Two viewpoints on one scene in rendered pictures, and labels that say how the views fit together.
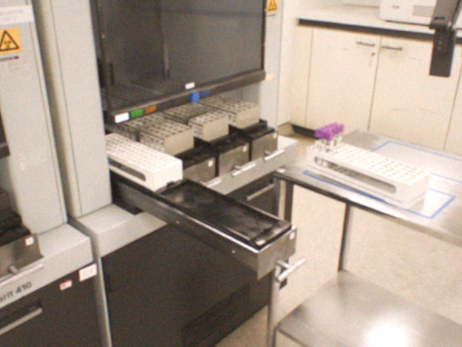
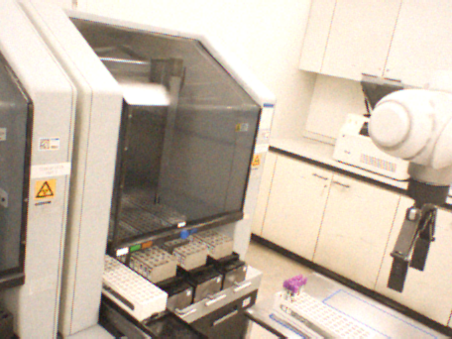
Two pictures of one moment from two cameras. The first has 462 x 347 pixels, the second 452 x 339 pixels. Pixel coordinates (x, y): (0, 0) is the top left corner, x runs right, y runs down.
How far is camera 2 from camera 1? 0.25 m
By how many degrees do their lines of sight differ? 12
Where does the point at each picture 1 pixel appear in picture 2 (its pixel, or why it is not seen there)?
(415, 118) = (356, 246)
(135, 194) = (121, 320)
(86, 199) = (76, 320)
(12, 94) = (38, 231)
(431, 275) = not seen: outside the picture
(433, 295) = not seen: outside the picture
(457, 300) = not seen: outside the picture
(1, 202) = (5, 324)
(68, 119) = (77, 252)
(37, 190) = (38, 312)
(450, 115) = (384, 249)
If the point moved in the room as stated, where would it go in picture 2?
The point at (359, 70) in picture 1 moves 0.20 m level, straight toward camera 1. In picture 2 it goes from (312, 197) to (311, 204)
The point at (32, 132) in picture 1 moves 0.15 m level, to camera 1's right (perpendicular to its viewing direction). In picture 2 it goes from (46, 263) to (106, 271)
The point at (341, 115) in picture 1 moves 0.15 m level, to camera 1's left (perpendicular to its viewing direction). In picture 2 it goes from (293, 231) to (276, 229)
